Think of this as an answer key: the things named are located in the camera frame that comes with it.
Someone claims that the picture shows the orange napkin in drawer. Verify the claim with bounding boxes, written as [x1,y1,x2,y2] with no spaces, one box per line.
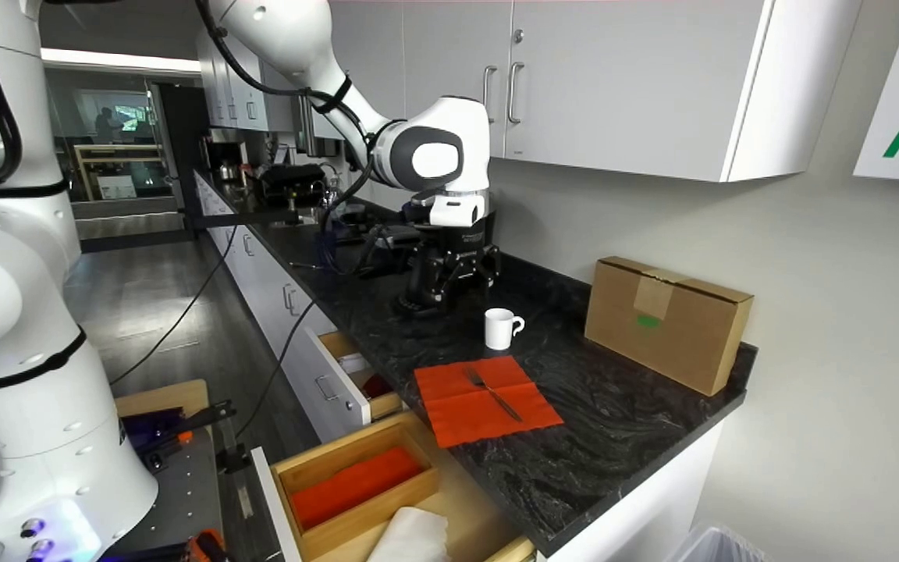
[295,447,421,528]

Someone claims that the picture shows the white upper wall cabinets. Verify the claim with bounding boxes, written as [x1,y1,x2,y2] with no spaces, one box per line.
[198,0,867,189]

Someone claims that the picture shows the white ceramic mug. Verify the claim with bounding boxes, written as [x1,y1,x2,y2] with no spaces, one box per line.
[483,305,525,353]

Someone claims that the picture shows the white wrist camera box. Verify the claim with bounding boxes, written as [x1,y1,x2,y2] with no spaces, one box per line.
[427,193,489,228]

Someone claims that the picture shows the white paper napkins in drawer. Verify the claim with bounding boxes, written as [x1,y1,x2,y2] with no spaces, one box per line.
[369,505,449,562]

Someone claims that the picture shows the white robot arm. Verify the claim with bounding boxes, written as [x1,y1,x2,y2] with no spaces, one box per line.
[0,0,489,562]

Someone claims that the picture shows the orange paper napkin on counter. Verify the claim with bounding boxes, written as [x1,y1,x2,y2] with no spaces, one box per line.
[414,357,561,450]

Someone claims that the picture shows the clear plastic trash bin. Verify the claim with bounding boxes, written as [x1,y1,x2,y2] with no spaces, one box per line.
[671,528,769,562]

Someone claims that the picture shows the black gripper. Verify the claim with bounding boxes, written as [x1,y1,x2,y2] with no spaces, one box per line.
[408,220,500,303]

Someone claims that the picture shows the brown cardboard box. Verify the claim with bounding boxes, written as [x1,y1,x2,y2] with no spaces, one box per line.
[583,257,753,397]

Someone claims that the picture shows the open wooden drawer right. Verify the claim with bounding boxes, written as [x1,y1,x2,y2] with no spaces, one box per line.
[249,414,537,562]

